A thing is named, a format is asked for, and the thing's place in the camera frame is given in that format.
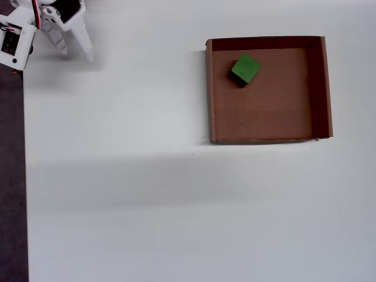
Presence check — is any white long fixed gripper finger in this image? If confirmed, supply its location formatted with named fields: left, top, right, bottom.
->
left=63, top=22, right=95, bottom=63

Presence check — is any brown cardboard box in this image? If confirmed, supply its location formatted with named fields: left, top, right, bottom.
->
left=204, top=35, right=334, bottom=145

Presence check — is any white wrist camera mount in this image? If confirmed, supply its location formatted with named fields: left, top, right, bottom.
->
left=0, top=5, right=37, bottom=71

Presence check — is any white short moving gripper finger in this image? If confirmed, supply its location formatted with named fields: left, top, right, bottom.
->
left=39, top=5, right=69, bottom=56

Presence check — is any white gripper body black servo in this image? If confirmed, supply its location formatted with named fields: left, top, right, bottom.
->
left=38, top=0, right=87, bottom=32

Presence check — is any green cube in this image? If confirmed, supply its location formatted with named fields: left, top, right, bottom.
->
left=229, top=52, right=262, bottom=89

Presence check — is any red servo wire on gripper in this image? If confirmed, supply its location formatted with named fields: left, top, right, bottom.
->
left=30, top=0, right=41, bottom=31

